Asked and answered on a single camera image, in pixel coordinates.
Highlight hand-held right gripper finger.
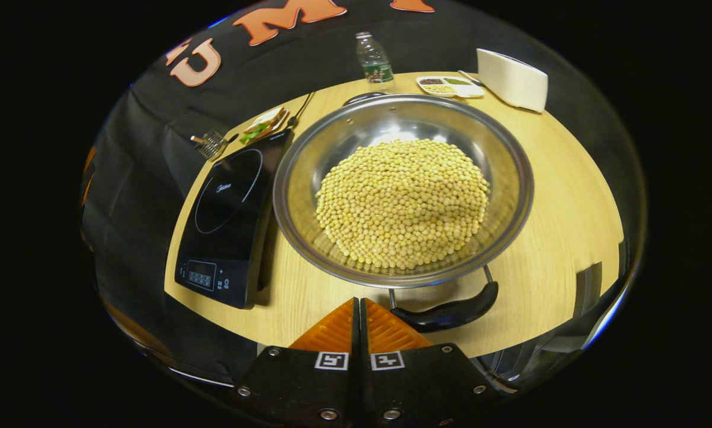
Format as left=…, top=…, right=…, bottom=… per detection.
left=360, top=297, right=520, bottom=428
left=228, top=297, right=360, bottom=428

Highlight pile of yellow soybeans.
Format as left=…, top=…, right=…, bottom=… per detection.
left=314, top=139, right=491, bottom=270

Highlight steel pot with black handles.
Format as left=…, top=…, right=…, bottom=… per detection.
left=272, top=91, right=535, bottom=333

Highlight black induction cooktop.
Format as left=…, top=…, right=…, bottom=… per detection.
left=175, top=128, right=294, bottom=310

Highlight sandwich with lettuce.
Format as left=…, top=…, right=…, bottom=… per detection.
left=240, top=107, right=286, bottom=145

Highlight white divided dish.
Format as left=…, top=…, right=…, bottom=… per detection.
left=415, top=75, right=486, bottom=99

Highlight clear plastic water bottle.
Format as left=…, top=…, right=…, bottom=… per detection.
left=356, top=32, right=396, bottom=93

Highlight black backdrop cloth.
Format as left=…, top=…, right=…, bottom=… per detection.
left=81, top=0, right=630, bottom=387

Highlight white toaster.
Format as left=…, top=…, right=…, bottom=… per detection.
left=477, top=48, right=549, bottom=114

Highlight black power cable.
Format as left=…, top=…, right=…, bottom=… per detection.
left=285, top=92, right=316, bottom=129

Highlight small wire mesh basket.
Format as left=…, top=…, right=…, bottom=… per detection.
left=190, top=129, right=240, bottom=161

